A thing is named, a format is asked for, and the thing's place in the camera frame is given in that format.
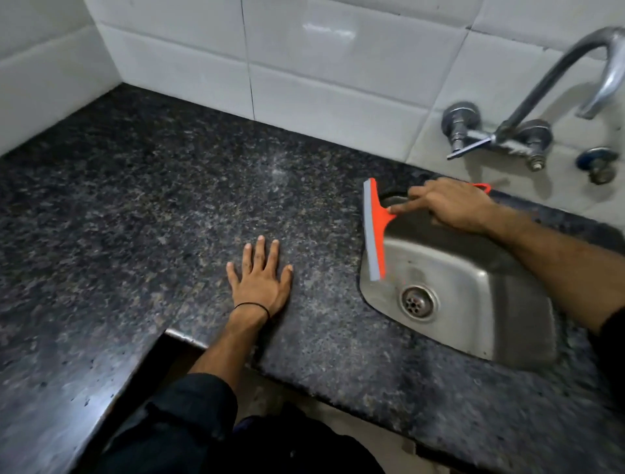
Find person's left hand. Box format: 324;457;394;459
226;235;294;321

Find chrome wall faucet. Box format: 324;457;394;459
441;26;625;174

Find round metal sink drain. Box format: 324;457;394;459
400;285;439;321

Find orange squeegee with grey blade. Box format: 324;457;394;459
362;178;493;282

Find dark trousers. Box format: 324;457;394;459
233;400;387;474

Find person's right hand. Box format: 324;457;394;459
388;177;500;235

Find black long-sleeved shirt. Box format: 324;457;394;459
95;307;625;474

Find person's right forearm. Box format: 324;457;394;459
481;202;625;336

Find person's left forearm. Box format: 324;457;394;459
188;309;270;392

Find stainless steel sink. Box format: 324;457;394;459
358;192;563;373

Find black wrist band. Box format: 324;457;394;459
233;302;271;321

